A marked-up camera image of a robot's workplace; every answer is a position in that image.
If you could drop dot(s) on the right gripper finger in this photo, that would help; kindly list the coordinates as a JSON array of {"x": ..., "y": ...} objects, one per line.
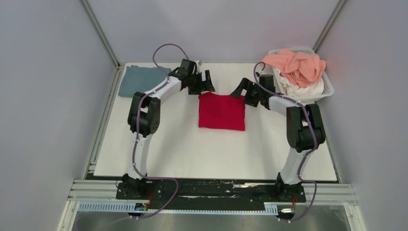
[
  {"x": 251, "y": 100},
  {"x": 243, "y": 85}
]

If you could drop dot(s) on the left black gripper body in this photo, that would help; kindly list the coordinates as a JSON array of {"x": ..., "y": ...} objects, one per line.
[{"x": 196, "y": 79}]

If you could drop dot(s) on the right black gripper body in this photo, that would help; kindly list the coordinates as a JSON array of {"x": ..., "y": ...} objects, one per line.
[{"x": 260, "y": 91}]

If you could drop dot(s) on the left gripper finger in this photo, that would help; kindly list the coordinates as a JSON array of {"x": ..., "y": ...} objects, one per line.
[
  {"x": 196, "y": 90},
  {"x": 207, "y": 84}
]

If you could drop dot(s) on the red t-shirt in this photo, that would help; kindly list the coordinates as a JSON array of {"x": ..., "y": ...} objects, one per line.
[{"x": 221, "y": 112}]

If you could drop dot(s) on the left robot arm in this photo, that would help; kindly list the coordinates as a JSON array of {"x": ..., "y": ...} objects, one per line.
[{"x": 144, "y": 119}]

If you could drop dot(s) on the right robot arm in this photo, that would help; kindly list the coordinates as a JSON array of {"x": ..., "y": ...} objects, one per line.
[{"x": 304, "y": 131}]

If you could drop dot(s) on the peach t-shirt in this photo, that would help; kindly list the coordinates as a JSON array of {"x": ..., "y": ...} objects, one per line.
[{"x": 299, "y": 68}]

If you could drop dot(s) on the white t-shirt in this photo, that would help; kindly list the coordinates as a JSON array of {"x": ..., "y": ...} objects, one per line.
[{"x": 293, "y": 90}]

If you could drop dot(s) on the folded blue t-shirt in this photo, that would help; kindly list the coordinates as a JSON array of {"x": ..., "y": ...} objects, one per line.
[{"x": 141, "y": 79}]

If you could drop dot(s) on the white plastic basket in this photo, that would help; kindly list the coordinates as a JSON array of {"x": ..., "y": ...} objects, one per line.
[{"x": 328, "y": 89}]

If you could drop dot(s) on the right corner metal post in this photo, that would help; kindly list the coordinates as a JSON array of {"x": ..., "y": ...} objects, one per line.
[{"x": 329, "y": 24}]

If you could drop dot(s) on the corner metal post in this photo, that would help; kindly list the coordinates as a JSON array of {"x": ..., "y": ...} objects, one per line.
[
  {"x": 100, "y": 33},
  {"x": 329, "y": 24}
]

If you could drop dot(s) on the left corner metal post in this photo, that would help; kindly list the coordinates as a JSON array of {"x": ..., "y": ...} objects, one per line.
[{"x": 100, "y": 33}]

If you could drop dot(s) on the aluminium frame rail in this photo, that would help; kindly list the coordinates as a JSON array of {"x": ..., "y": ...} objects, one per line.
[{"x": 98, "y": 195}]

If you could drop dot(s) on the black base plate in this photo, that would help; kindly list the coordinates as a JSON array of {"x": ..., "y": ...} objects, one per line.
[{"x": 209, "y": 194}]

